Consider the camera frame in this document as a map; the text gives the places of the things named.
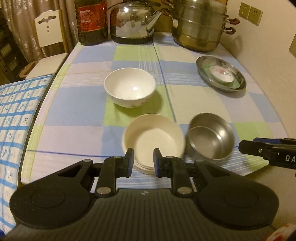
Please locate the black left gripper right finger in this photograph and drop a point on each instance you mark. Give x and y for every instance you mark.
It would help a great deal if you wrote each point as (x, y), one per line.
(180, 172)

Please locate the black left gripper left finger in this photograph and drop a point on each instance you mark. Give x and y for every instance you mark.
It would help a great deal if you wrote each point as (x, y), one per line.
(107, 172)

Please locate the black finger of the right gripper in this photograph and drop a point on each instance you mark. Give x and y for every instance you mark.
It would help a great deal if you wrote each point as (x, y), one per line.
(279, 152)

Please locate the small stainless steel bowl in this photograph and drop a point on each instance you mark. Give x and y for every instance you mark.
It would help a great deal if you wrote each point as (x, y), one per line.
(209, 137)

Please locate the cream plastic bowl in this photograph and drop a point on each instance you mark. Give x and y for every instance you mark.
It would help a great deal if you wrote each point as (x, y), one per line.
(150, 131)

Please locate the checkered pastel tablecloth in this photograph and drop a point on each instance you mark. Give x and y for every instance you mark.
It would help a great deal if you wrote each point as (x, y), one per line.
(77, 120)

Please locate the white floral ceramic bowl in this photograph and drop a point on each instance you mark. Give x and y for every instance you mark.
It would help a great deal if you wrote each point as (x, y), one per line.
(129, 87)

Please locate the small white floral dish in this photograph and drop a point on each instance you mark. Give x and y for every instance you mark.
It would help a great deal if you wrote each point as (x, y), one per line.
(221, 74)

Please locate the stainless steel plate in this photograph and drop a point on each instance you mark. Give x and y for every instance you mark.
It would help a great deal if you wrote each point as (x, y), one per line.
(211, 60)

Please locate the green plate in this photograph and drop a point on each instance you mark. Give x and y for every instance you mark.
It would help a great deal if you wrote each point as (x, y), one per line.
(233, 85)

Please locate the blue white checkered cloth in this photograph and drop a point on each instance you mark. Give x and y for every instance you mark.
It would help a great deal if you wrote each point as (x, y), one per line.
(19, 103)

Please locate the stainless steel steamer pot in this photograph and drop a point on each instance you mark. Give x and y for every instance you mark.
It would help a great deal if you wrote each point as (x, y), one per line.
(198, 25)

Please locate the stainless steel kettle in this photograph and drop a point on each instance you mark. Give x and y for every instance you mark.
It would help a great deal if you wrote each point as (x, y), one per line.
(132, 22)

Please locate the white wooden chair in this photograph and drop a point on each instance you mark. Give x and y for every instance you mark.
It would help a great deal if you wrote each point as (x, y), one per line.
(49, 31)

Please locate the dark sauce bottle red label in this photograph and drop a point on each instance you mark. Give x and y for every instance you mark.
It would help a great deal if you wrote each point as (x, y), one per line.
(91, 16)

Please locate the beige patterned curtain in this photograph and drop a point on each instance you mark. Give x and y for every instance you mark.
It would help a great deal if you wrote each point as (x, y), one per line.
(20, 16)

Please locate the wall socket right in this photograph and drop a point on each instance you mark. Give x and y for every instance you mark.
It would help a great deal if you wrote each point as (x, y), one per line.
(255, 15)

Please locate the wall socket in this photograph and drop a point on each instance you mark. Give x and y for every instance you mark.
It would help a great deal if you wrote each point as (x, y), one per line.
(255, 15)
(244, 10)

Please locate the wall socket left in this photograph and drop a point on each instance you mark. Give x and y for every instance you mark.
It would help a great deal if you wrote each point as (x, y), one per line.
(244, 10)

